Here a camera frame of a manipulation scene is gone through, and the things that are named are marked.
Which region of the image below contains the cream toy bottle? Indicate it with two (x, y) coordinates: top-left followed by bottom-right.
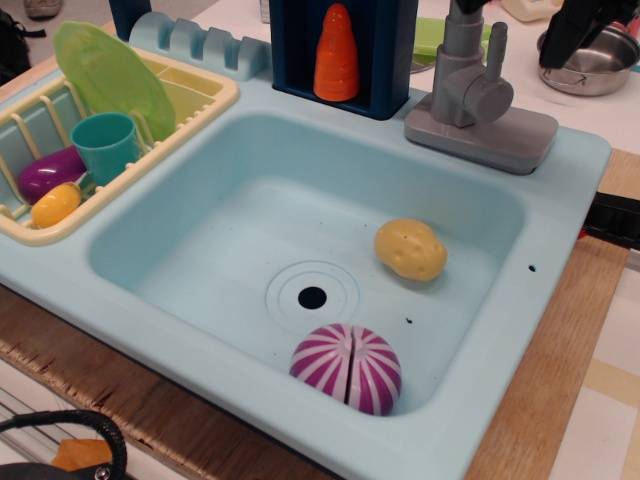
(502, 0), (564, 22)

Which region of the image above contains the shoe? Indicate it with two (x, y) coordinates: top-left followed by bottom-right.
(23, 0), (63, 20)

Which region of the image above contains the green toy plate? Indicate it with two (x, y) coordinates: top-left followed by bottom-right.
(53, 21), (177, 141)

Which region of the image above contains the light blue toy sink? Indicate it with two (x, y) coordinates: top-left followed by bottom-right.
(0, 11), (613, 480)

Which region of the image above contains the green tray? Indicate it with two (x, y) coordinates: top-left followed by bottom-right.
(411, 17), (493, 58)

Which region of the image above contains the grey faucet lever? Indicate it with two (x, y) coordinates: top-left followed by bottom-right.
(485, 22), (508, 83)

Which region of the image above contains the purple toy eggplant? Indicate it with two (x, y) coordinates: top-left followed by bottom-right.
(18, 145), (86, 205)

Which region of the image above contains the black cable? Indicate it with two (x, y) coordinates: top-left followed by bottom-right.
(0, 409), (128, 480)

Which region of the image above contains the teal toy cup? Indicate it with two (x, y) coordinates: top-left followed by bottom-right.
(71, 112), (142, 186)

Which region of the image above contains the purple striped toy onion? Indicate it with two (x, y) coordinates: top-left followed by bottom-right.
(289, 323), (402, 416)

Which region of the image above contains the yellow toy lemon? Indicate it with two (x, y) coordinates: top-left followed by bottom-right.
(31, 182), (82, 228)

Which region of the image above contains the steel pot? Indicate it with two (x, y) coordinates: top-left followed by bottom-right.
(538, 26), (639, 97)

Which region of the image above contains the wooden board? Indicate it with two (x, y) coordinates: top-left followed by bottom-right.
(0, 19), (640, 480)

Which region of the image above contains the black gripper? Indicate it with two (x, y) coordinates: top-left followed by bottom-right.
(456, 0), (639, 68)

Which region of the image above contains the yellow toy potato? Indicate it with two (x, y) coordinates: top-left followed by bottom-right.
(374, 218), (448, 282)

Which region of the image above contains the grey toy faucet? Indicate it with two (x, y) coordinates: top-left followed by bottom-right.
(404, 1), (559, 175)

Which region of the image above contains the orange paper piece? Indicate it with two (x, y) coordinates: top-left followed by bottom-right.
(50, 439), (112, 472)

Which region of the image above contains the black bag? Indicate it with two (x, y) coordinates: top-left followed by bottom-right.
(0, 10), (46, 85)

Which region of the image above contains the orange toy carrot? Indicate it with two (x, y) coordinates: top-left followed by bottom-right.
(313, 3), (360, 102)

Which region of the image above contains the black clamp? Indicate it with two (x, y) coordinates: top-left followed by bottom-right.
(583, 192), (639, 250)

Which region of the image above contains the cream dish rack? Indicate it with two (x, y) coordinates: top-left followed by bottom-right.
(1, 49), (239, 246)

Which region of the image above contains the dark blue holder box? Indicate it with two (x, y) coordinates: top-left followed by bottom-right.
(269, 0), (418, 120)

